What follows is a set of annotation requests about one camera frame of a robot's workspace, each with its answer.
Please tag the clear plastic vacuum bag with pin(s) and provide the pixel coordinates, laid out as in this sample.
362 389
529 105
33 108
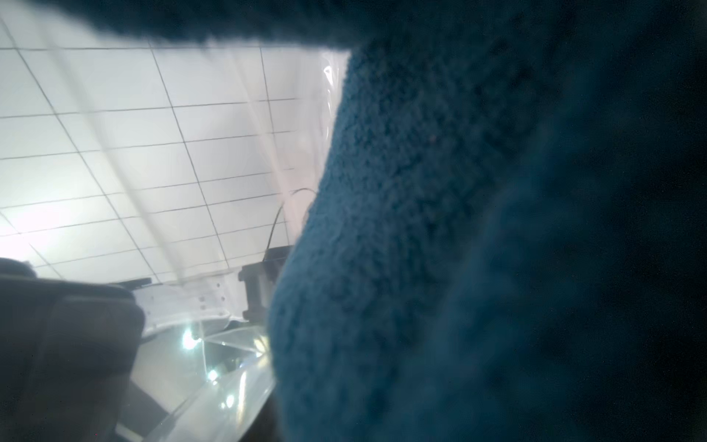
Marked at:
179 157

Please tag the teal and beige towel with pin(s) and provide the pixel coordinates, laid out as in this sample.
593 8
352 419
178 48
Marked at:
508 242

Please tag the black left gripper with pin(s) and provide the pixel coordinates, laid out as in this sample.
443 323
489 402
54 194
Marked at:
67 354

